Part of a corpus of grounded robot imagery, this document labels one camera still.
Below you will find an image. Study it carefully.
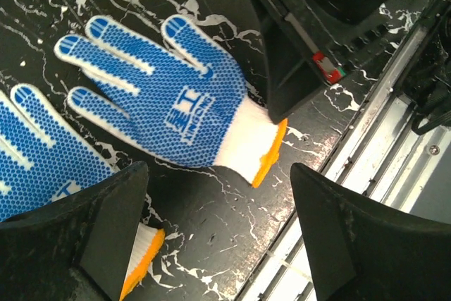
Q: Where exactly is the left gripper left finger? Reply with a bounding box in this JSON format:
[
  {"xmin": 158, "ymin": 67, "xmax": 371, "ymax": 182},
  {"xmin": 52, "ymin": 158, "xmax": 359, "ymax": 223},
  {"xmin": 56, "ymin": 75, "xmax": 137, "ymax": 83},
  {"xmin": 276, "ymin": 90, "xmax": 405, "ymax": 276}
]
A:
[{"xmin": 1, "ymin": 161, "xmax": 148, "ymax": 300}]

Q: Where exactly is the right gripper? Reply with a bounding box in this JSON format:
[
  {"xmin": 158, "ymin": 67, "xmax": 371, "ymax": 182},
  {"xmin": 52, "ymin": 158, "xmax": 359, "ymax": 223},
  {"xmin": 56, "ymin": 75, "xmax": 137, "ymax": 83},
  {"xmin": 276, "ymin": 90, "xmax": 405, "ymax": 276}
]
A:
[{"xmin": 250, "ymin": 0, "xmax": 436, "ymax": 123}]

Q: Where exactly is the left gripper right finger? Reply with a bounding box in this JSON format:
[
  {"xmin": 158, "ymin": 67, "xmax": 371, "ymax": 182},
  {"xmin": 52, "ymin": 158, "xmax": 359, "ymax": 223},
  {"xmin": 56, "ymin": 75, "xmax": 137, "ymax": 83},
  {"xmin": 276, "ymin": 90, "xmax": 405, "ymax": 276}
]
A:
[{"xmin": 290, "ymin": 163, "xmax": 450, "ymax": 300}]

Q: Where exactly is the blue dotted glove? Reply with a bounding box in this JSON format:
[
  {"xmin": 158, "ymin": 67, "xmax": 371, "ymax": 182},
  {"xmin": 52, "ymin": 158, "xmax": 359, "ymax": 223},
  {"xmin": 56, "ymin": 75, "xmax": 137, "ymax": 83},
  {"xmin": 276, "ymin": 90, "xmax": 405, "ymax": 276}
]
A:
[
  {"xmin": 1, "ymin": 84, "xmax": 164, "ymax": 300},
  {"xmin": 54, "ymin": 15, "xmax": 288, "ymax": 187}
]

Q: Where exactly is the aluminium front rail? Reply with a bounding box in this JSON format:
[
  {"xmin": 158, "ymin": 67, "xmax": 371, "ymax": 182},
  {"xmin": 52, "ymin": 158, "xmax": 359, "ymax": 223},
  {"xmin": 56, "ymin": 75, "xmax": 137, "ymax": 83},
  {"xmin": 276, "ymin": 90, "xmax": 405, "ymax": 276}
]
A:
[{"xmin": 237, "ymin": 0, "xmax": 450, "ymax": 300}]

